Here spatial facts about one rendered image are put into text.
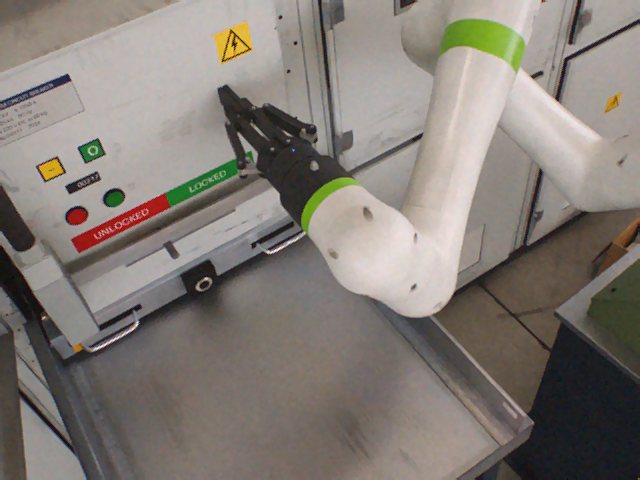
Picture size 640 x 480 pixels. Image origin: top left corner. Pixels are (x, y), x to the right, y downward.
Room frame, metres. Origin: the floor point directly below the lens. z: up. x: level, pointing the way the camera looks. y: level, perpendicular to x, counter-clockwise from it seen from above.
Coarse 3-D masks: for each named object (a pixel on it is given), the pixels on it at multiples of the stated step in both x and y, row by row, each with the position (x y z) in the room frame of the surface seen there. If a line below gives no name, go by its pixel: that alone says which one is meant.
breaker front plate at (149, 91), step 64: (256, 0) 0.87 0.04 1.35; (64, 64) 0.74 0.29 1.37; (128, 64) 0.78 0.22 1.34; (192, 64) 0.82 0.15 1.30; (256, 64) 0.86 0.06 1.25; (64, 128) 0.73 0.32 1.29; (128, 128) 0.76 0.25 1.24; (192, 128) 0.81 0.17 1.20; (256, 128) 0.85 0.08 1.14; (64, 192) 0.71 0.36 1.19; (128, 192) 0.75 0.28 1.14; (64, 256) 0.69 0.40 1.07; (192, 256) 0.77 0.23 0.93
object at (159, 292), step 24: (288, 216) 0.85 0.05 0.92; (240, 240) 0.80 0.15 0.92; (264, 240) 0.83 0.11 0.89; (192, 264) 0.76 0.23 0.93; (216, 264) 0.78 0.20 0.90; (144, 288) 0.72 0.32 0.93; (168, 288) 0.73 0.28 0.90; (96, 312) 0.69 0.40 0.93; (120, 312) 0.69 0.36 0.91; (144, 312) 0.71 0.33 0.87; (48, 336) 0.65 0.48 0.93; (96, 336) 0.67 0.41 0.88
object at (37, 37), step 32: (0, 0) 0.90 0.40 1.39; (32, 0) 0.88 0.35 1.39; (64, 0) 0.87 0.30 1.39; (96, 0) 0.86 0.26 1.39; (128, 0) 0.85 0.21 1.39; (160, 0) 0.84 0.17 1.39; (192, 0) 0.83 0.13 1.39; (0, 32) 0.81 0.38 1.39; (32, 32) 0.80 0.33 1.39; (64, 32) 0.79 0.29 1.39; (96, 32) 0.77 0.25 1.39; (0, 64) 0.74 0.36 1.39; (32, 64) 0.73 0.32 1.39; (288, 96) 0.88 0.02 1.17
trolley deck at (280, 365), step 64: (256, 256) 0.83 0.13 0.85; (320, 256) 0.80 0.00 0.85; (192, 320) 0.70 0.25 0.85; (256, 320) 0.68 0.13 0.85; (320, 320) 0.66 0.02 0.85; (384, 320) 0.64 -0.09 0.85; (128, 384) 0.58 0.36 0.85; (192, 384) 0.57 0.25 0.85; (256, 384) 0.55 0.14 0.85; (320, 384) 0.53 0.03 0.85; (384, 384) 0.52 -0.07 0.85; (128, 448) 0.47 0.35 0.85; (192, 448) 0.45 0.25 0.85; (256, 448) 0.44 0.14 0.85; (320, 448) 0.42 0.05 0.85; (384, 448) 0.41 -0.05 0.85; (448, 448) 0.40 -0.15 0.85; (512, 448) 0.40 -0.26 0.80
